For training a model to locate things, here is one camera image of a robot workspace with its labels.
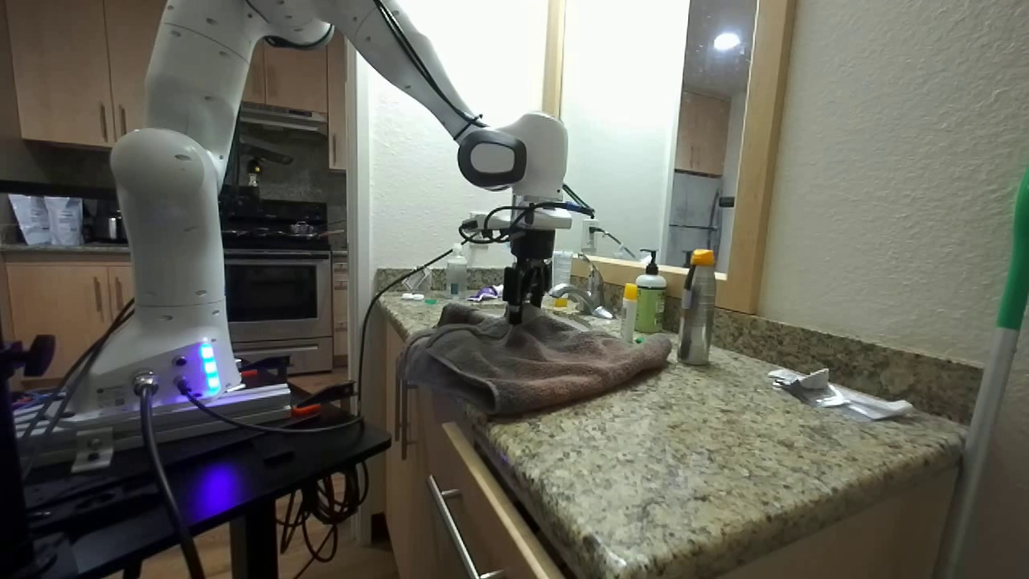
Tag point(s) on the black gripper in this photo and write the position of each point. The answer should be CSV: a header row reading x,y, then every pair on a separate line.
x,y
528,254

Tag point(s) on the grey towel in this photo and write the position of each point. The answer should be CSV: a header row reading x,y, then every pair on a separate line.
x,y
536,366

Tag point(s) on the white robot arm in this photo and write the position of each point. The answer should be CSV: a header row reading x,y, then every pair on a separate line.
x,y
170,236

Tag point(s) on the chrome faucet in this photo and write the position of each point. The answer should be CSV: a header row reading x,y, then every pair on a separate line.
x,y
589,286

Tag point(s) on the clear contact solution bottle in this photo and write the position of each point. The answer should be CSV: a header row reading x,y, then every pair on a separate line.
x,y
456,278

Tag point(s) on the small white bottle yellow cap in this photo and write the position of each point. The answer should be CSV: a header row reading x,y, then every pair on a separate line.
x,y
628,317

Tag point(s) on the green soap pump bottle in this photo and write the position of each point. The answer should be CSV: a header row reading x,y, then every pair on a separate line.
x,y
650,308

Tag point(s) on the open wooden drawer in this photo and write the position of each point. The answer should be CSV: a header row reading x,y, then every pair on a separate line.
x,y
503,515

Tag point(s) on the wooden vanity cabinet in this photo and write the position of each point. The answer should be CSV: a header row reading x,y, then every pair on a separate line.
x,y
405,495

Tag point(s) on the stainless steel oven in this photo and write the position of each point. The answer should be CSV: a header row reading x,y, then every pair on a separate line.
x,y
274,300

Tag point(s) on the wood framed mirror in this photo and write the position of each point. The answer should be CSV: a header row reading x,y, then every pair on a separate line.
x,y
766,161

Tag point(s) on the crumpled white wrapper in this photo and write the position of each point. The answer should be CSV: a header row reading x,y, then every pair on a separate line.
x,y
847,399

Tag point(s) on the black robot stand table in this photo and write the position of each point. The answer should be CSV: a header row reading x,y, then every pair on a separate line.
x,y
212,483

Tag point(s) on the aluminium base mounting plate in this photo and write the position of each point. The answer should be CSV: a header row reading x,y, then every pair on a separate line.
x,y
161,421

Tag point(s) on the wooden kitchen base cabinet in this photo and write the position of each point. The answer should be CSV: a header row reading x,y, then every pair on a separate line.
x,y
52,300

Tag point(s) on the white paper sheets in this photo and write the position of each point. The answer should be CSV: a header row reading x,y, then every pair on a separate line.
x,y
46,219

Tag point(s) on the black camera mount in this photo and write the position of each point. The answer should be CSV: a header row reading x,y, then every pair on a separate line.
x,y
28,354

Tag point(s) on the wooden kitchen wall cabinets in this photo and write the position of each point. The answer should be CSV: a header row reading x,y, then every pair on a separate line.
x,y
65,65

